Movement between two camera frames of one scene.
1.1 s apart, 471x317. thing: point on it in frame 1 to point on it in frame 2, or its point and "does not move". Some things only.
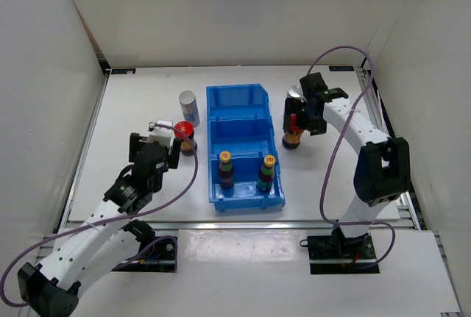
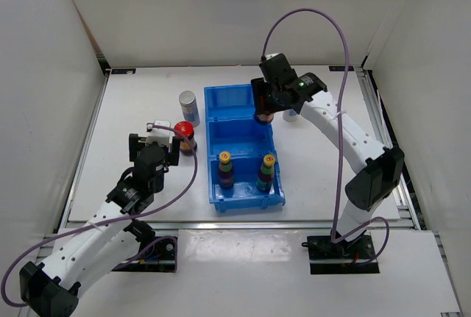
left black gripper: x=171 y=160 does not move
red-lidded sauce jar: x=291 y=140 to x=263 y=118
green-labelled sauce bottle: x=264 y=182 does not move
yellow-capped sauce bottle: x=227 y=177 does not move
